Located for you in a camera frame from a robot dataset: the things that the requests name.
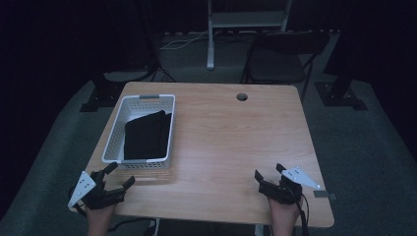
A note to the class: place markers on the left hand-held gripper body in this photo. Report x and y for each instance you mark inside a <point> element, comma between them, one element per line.
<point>95,195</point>

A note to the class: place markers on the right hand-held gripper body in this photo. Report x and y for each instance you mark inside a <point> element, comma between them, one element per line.
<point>285,188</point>

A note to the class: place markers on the black cloth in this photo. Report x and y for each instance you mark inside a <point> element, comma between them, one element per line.
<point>147,137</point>

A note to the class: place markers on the white plastic basket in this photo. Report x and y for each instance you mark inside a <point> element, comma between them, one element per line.
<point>131,108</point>

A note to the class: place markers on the person's left hand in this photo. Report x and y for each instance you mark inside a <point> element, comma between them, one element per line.
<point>100,221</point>

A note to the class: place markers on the person's right hand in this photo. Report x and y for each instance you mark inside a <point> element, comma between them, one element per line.
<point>283,216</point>

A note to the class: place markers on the grey tape strip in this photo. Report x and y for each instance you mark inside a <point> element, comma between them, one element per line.
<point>324,194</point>

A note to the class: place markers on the white table leg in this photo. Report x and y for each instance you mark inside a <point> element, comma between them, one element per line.
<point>259,230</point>

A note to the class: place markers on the black stand base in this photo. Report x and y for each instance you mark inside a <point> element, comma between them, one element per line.
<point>341,95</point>
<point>105,95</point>

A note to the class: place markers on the black folding chair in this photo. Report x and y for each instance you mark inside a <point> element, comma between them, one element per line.
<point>278,62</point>

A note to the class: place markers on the grey metal stand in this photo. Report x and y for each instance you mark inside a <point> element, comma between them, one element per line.
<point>244,19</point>

